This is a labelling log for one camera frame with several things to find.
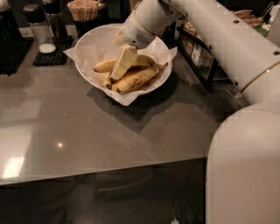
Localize glass sugar dispenser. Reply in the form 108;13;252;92
23;4;56;54

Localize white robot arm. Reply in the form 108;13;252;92
116;0;280;224

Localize large black mat left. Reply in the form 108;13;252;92
0;38;34;76

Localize black rubber mat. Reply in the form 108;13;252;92
32;36;74;67

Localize white bowl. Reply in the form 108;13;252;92
73;23;173;96

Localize green sweetener packets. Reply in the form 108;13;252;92
253;24;269;37

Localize small lower-left banana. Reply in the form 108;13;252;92
102;73;112;89

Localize black wire condiment rack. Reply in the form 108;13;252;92
177;22;230;88

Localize middle hidden banana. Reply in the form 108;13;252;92
110;67;141;82

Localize white paper liner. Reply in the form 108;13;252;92
63;23;179;107

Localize dark pepper shaker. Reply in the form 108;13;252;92
42;0;69;43

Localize yellow banana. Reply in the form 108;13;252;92
94;55;155;73
115;63;168;95

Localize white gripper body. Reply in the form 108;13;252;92
122;17;156;49

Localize cup of wooden stirrers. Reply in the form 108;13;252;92
66;0;98;38

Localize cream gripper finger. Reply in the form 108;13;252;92
113;30;125;46
110;46;138;81

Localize brown sugar packets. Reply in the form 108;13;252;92
234;10;263;26

